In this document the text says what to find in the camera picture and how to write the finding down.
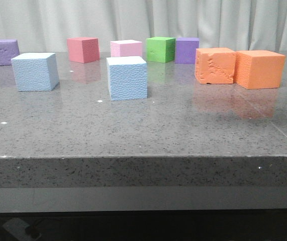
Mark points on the light blue smooth cube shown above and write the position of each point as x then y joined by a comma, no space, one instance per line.
35,71

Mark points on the light blue textured cube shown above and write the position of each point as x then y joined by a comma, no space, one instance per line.
127,77

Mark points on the green foam cube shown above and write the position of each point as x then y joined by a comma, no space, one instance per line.
160,49

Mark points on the pink foam cube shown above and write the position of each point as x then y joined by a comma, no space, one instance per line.
122,48

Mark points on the purple cube beside green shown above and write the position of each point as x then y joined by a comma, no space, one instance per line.
185,50

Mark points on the damaged orange foam cube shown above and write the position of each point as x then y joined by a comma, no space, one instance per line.
215,65

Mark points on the red foam cube far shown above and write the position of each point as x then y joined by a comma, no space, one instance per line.
83,49

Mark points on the smooth orange foam cube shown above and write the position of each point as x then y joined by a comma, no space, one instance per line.
258,69

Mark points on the grey curtain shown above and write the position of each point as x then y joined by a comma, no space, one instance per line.
44,26

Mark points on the purple dented foam cube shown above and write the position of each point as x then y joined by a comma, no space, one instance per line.
9,49

